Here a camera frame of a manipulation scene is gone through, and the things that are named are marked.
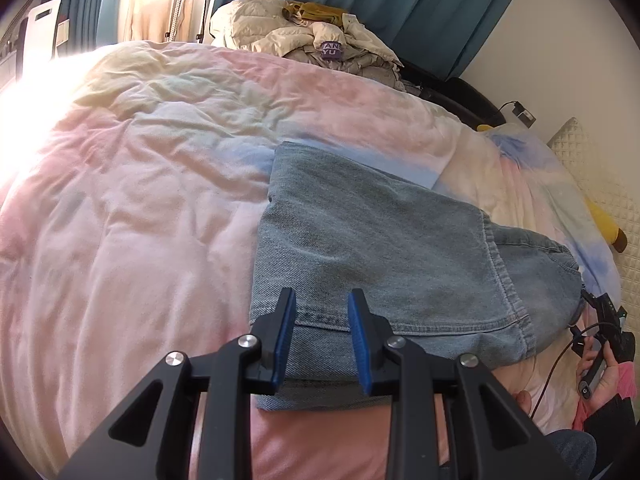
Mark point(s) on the white chair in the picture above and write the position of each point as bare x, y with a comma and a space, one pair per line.
36, 38

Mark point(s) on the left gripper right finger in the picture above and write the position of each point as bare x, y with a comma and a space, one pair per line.
451, 418

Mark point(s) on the metal clothes rack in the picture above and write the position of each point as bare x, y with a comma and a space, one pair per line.
192, 0

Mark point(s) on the tie-dye pillow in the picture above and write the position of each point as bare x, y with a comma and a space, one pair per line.
518, 181

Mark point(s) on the pile of beige clothes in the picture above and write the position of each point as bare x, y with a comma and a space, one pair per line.
306, 32

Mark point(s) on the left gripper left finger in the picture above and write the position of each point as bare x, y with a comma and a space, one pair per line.
186, 404

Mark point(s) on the blue denim jeans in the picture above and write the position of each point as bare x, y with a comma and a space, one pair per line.
443, 274

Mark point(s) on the person's right hand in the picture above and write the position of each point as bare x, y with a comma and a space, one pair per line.
614, 378

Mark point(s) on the pink tie-dye duvet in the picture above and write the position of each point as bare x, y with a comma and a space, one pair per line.
133, 178

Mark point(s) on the wall socket with plug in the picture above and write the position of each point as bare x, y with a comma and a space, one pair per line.
519, 112

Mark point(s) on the cream quilted headboard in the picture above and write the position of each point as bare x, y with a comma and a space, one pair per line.
595, 175

